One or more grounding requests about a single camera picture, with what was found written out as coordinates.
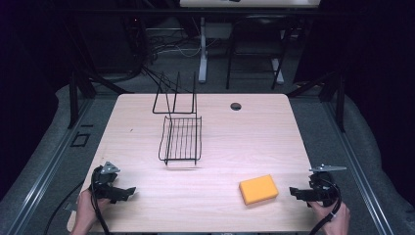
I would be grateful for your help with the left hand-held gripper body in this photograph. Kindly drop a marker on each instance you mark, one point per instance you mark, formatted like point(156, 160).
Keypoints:
point(103, 181)

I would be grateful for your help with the orange sponge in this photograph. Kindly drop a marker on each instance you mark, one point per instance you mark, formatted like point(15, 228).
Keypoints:
point(258, 189)

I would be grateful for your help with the person's left hand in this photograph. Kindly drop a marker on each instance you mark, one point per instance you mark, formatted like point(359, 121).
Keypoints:
point(85, 209)

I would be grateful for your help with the person's right hand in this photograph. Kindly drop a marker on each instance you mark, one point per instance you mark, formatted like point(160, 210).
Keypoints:
point(336, 222)

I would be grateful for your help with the black metal stand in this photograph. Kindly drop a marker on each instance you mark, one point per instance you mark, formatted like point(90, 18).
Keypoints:
point(73, 98)
point(340, 101)

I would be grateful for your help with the grey floor rail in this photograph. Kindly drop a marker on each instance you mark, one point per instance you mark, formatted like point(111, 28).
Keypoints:
point(42, 182)
point(357, 169)

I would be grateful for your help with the white desk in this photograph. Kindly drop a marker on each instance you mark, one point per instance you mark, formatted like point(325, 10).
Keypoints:
point(249, 3)

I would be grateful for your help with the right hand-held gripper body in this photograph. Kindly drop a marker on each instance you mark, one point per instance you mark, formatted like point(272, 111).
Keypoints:
point(324, 191)

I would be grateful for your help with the black tape square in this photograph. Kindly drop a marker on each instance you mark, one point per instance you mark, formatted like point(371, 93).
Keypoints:
point(80, 139)

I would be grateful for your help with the black chair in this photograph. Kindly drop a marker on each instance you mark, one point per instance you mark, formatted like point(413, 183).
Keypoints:
point(257, 32)

